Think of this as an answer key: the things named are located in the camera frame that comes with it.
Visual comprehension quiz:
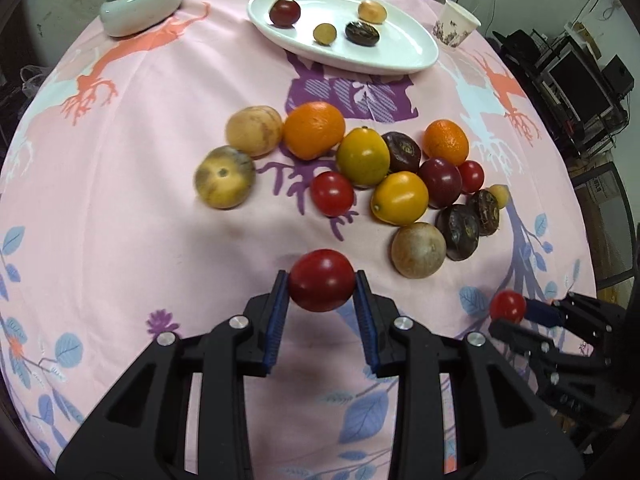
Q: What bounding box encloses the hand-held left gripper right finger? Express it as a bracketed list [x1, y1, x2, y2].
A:
[352, 270, 586, 480]

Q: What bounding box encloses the pink printed tablecloth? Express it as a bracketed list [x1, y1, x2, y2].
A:
[0, 0, 601, 480]

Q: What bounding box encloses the clear plastic bag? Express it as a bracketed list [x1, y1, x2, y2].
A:
[20, 65, 51, 96]

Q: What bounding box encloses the pale green lidded jar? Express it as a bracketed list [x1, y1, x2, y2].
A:
[100, 0, 183, 38]

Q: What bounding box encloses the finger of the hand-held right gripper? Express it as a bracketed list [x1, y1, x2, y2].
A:
[524, 292, 628, 356]
[489, 319, 626, 428]

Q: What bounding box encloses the small orange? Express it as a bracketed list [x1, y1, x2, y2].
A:
[423, 119, 470, 167]

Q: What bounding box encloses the yellow striped pepino melon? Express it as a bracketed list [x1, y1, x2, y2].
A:
[225, 105, 284, 158]
[194, 145, 257, 210]

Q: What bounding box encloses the small red cherry tomato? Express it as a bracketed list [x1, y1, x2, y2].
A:
[489, 290, 527, 323]
[457, 160, 485, 194]

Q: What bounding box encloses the floral paper cup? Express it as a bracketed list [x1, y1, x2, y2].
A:
[433, 0, 482, 52]

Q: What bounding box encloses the yellow-orange tomato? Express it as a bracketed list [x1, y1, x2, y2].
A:
[370, 171, 430, 226]

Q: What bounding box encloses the large red tomato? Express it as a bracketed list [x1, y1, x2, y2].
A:
[288, 249, 357, 312]

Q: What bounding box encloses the white oval plate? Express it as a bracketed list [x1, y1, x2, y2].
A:
[247, 0, 440, 75]

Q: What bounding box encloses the black speaker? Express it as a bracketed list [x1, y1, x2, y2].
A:
[602, 55, 630, 96]

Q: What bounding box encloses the large orange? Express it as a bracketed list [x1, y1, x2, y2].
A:
[283, 101, 347, 160]

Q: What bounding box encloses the round tan fruit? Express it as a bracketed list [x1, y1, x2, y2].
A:
[390, 223, 447, 279]

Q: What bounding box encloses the yellow-green orange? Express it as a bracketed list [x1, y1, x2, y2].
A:
[335, 126, 391, 187]

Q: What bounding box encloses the computer monitor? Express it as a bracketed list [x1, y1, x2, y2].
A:
[547, 42, 613, 121]

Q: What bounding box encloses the dark red plum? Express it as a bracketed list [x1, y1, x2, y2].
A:
[417, 157, 463, 209]
[269, 0, 302, 28]

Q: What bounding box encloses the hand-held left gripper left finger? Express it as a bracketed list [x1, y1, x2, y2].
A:
[55, 270, 291, 480]

